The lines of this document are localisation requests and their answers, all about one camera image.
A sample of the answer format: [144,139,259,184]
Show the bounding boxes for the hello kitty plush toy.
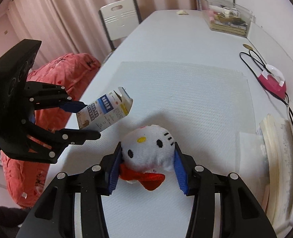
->
[119,125,175,191]

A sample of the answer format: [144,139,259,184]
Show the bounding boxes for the small blue white carton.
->
[76,87,133,132]

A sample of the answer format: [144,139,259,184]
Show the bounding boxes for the grey woven table mat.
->
[82,62,256,237]

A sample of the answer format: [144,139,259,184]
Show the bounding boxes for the pink floral bedding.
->
[1,53,101,208]

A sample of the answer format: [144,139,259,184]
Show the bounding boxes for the white paper sheets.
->
[237,132,269,205]

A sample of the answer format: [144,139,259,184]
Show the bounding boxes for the white wooden chair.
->
[99,0,142,51]

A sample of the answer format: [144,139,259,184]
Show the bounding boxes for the stack of open books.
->
[259,114,293,237]

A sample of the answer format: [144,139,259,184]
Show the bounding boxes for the pink white small appliance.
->
[257,64,287,100]

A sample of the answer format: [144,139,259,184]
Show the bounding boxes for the clear acrylic organizer box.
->
[200,0,255,37]

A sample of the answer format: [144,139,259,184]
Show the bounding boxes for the black power cable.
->
[239,49,293,130]

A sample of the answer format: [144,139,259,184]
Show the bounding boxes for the desk cable grommet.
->
[243,44,253,50]

